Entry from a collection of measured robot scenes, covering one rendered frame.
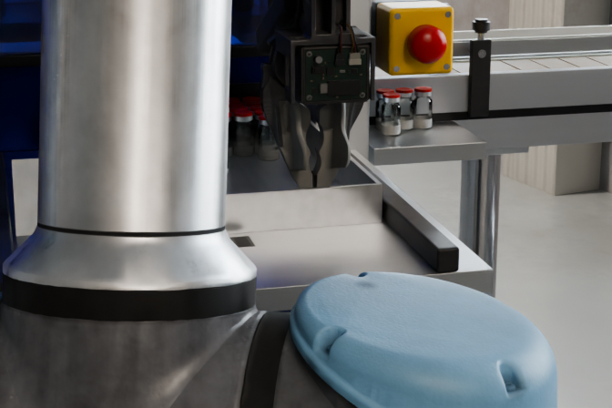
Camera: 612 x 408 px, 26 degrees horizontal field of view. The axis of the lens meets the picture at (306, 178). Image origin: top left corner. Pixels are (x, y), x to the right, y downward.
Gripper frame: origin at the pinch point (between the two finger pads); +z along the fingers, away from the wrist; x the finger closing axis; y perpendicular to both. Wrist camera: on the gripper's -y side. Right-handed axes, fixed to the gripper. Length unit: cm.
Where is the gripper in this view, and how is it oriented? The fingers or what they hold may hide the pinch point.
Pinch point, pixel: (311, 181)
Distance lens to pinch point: 116.4
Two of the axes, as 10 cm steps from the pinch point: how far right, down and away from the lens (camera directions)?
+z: 0.0, 9.6, 2.6
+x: 9.7, -0.6, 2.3
